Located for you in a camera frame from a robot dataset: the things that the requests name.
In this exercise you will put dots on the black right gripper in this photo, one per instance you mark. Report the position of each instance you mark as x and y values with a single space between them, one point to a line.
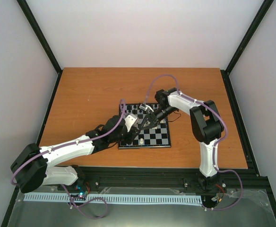
152 117

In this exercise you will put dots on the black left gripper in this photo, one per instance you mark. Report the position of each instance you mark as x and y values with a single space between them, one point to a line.
133 131

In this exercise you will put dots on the black silver chess board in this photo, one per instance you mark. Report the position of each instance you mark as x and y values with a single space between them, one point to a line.
158 137

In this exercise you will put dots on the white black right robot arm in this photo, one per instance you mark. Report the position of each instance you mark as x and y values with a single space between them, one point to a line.
207 127

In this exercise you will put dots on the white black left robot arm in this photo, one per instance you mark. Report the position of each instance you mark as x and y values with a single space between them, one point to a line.
39 166

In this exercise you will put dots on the small electronics board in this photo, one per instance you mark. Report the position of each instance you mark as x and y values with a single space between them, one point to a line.
83 190

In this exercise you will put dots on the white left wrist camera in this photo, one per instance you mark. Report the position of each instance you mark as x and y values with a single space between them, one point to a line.
130 120

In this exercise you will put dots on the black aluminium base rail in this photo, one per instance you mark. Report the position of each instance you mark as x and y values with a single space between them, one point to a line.
182 179

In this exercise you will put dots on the right black frame post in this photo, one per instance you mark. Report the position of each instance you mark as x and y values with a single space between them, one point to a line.
265 6

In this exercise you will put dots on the black frame post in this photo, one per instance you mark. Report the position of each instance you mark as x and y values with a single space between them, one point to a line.
265 6
39 34

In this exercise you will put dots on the light blue slotted cable duct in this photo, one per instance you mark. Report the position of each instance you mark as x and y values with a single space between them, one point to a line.
120 199

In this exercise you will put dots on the left black frame post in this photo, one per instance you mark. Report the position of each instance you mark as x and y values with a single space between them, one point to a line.
39 34

